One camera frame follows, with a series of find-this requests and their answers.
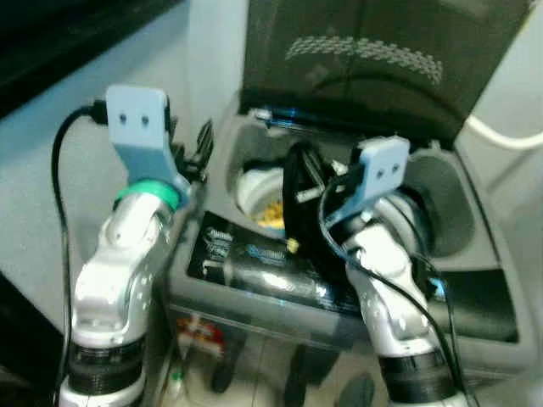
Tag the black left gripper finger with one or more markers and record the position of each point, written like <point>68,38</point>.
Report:
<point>205,142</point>
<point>181,144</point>

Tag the black garment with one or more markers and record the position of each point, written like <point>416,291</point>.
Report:
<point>310,246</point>

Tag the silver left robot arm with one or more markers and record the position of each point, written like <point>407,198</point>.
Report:
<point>110,280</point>

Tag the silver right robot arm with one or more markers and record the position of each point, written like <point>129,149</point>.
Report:
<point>382,288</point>

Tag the grey top-load washing machine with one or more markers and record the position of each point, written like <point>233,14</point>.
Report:
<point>475,246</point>

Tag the yellow patterned garment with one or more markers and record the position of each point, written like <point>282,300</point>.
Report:
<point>271,217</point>

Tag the steel washer drum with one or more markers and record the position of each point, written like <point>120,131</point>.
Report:
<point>253,193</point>

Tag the black washer control panel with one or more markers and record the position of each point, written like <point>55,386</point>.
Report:
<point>246,263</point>

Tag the dark tinted washer lid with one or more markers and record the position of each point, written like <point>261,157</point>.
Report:
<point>382,93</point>

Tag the red white sticker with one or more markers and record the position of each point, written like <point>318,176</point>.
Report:
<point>199,333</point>

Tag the black countertop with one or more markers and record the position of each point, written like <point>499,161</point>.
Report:
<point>51,42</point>

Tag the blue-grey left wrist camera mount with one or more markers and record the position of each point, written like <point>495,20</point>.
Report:
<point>140,127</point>

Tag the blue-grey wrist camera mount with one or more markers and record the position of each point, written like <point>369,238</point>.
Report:
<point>382,165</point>
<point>140,127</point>

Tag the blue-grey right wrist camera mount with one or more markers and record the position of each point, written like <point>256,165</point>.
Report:
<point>382,165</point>

